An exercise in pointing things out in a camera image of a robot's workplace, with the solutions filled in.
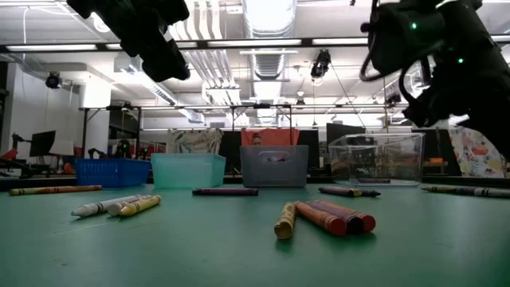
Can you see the black table frame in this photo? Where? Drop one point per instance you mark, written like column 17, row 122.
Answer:
column 40, row 180

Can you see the black metal rack frame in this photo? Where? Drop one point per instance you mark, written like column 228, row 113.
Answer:
column 85, row 131

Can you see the black background robot arm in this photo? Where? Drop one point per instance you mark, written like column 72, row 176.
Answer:
column 99, row 153

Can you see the orange fabric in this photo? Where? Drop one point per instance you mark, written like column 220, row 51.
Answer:
column 283, row 136

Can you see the silver ventilation duct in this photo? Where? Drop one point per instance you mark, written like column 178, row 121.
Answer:
column 269, row 65

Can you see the person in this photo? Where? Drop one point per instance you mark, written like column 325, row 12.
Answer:
column 123, row 149
column 257, row 139

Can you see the leaf print fabric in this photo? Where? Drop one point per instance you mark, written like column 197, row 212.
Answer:
column 195, row 141

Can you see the white board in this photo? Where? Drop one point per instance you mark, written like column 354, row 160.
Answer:
column 61, row 148

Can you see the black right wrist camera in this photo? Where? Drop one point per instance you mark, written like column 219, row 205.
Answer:
column 402, row 40

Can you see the white crayon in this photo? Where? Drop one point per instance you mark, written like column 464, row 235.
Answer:
column 95, row 207
column 115, row 208

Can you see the green crayon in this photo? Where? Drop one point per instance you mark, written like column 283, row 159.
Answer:
column 490, row 193

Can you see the black ceiling camera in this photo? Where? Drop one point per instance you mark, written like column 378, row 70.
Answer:
column 53, row 81
column 320, row 64
column 393, row 98

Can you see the grey plastic bin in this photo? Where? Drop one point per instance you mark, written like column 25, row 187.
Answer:
column 255, row 171

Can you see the flower print fabric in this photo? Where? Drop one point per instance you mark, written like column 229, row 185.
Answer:
column 470, row 159

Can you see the teal plastic bin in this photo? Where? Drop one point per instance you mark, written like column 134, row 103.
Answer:
column 187, row 171

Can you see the black monitor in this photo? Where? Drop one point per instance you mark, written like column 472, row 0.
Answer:
column 41, row 143
column 344, row 128

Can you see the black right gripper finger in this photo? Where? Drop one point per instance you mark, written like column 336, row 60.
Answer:
column 422, row 113

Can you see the blue plastic basket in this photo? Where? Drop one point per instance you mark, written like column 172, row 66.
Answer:
column 111, row 173

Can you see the clear plastic bin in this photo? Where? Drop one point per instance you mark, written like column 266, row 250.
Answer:
column 398, row 159

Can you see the white LED light strip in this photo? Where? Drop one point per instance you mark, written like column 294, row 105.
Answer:
column 255, row 42
column 338, row 41
column 52, row 47
column 113, row 46
column 501, row 38

